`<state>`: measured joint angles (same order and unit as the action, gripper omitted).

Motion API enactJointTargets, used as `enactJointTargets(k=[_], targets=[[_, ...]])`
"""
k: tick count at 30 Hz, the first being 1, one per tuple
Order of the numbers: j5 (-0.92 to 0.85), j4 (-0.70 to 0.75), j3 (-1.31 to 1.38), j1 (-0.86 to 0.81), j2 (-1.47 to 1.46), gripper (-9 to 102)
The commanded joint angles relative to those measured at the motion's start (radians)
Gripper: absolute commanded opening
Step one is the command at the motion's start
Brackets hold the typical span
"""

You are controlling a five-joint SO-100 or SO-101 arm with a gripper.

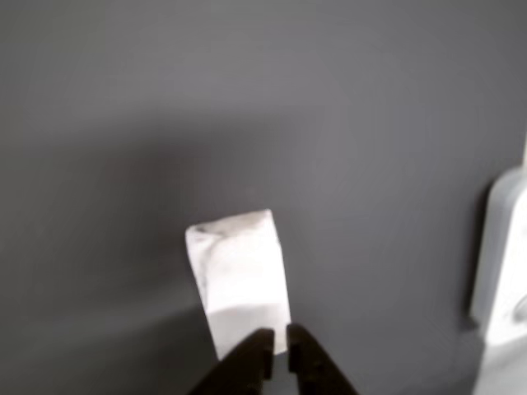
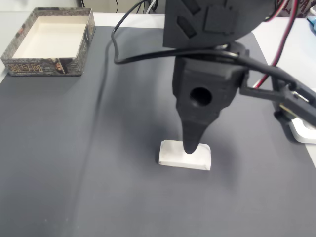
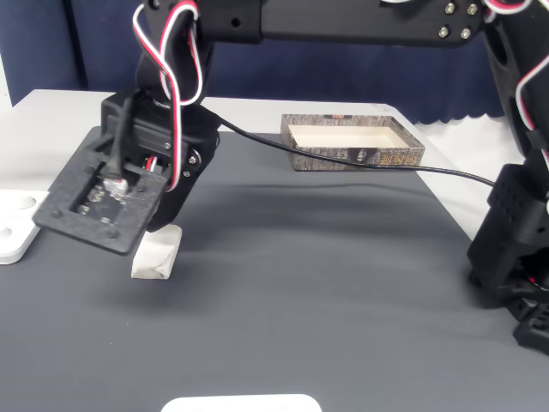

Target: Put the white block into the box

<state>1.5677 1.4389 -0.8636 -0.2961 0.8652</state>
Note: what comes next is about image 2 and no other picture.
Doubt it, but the light blue object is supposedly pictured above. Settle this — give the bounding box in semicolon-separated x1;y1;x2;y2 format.
307;7;316;31

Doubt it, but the white tray with round dimples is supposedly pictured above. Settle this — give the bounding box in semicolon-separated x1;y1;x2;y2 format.
288;117;316;144

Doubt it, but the open printed cardboard box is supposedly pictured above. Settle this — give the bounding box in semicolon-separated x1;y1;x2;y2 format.
0;6;96;77

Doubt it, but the person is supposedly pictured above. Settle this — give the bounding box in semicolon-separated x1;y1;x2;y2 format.
275;0;312;18

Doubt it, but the white block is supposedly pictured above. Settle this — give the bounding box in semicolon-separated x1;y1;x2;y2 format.
157;139;212;171

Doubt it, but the red white black servo cable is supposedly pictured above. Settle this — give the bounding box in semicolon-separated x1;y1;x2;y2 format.
251;0;300;90

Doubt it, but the grey table mat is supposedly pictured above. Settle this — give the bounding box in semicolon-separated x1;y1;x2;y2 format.
0;24;316;237

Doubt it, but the pale grey cable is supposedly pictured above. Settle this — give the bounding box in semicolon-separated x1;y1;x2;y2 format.
145;0;159;12

